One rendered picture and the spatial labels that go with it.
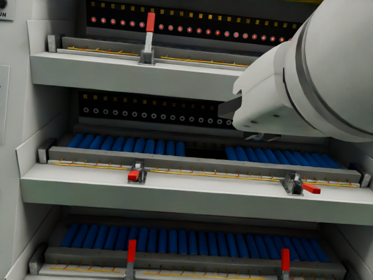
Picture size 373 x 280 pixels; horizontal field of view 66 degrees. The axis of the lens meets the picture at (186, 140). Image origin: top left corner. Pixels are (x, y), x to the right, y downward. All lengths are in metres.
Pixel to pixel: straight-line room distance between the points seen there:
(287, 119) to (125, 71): 0.32
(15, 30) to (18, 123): 0.14
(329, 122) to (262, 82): 0.06
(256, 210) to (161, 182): 0.17
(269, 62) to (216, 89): 0.29
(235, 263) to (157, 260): 0.14
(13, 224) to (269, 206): 0.41
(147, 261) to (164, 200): 0.14
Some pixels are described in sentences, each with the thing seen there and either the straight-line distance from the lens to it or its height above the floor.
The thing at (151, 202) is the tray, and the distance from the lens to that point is 0.48.
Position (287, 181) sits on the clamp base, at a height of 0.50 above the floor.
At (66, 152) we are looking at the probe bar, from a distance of 0.53.
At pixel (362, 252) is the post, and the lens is 0.66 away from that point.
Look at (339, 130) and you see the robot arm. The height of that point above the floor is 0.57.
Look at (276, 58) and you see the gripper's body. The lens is 0.20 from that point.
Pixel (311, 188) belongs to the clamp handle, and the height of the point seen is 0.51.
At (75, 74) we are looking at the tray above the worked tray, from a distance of 0.50.
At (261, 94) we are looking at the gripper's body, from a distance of 0.21.
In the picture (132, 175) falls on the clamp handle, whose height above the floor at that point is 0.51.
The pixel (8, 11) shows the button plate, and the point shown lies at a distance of 0.55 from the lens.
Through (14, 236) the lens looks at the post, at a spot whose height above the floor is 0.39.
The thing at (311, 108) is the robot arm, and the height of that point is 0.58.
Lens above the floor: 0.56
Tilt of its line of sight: level
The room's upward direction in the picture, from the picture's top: 5 degrees clockwise
